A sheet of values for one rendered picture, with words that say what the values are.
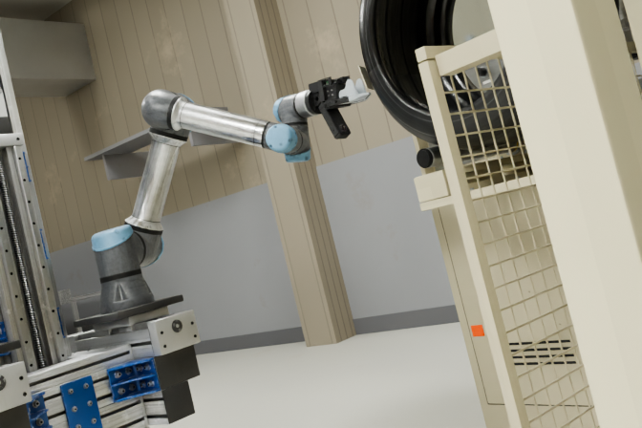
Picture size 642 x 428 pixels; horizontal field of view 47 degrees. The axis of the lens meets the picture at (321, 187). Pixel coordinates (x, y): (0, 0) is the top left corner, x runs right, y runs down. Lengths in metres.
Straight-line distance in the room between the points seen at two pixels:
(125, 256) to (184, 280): 4.79
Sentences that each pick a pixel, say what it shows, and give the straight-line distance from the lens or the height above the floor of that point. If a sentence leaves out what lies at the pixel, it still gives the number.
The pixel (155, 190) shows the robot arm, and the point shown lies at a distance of 2.26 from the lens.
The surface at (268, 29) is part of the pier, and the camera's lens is 5.75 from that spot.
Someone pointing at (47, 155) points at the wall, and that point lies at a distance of 8.54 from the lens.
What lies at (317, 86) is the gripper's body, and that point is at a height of 1.18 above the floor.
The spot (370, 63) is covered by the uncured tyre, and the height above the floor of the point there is 1.15.
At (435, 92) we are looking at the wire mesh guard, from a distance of 1.00.
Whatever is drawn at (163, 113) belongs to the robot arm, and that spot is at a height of 1.22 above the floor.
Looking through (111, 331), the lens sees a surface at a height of 0.66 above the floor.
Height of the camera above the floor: 0.79
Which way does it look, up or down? 4 degrees up
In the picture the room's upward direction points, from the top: 14 degrees counter-clockwise
